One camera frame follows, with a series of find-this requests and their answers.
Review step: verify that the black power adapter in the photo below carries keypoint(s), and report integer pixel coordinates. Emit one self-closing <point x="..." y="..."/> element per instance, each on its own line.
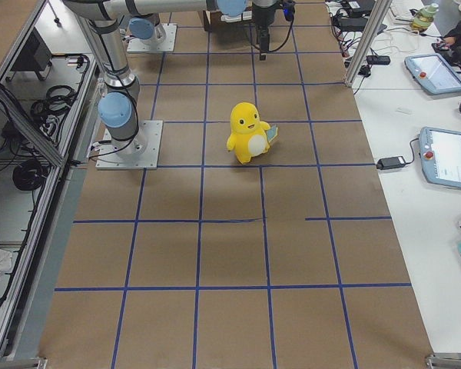
<point x="389" y="163"/>

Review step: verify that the teach pendant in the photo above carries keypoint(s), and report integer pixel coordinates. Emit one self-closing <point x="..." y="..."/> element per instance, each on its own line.
<point x="433" y="73"/>
<point x="440" y="156"/>

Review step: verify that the yellow plush toy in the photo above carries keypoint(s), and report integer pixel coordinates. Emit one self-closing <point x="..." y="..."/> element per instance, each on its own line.
<point x="249" y="136"/>

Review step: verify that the teach pendant lower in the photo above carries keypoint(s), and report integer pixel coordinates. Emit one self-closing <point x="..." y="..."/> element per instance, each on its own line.
<point x="440" y="156"/>

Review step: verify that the teach pendant upper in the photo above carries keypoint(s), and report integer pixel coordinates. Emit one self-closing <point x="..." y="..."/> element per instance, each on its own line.
<point x="433" y="73"/>

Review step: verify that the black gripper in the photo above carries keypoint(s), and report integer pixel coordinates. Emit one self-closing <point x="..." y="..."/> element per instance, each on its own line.
<point x="262" y="16"/>

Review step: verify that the green drink bottle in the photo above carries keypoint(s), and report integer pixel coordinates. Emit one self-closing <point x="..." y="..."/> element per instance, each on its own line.
<point x="424" y="17"/>

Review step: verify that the aluminium frame post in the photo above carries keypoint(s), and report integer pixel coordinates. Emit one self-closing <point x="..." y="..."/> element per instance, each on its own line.
<point x="375" y="20"/>

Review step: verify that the small black device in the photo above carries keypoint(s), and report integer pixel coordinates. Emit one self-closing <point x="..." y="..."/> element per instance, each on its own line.
<point x="378" y="60"/>

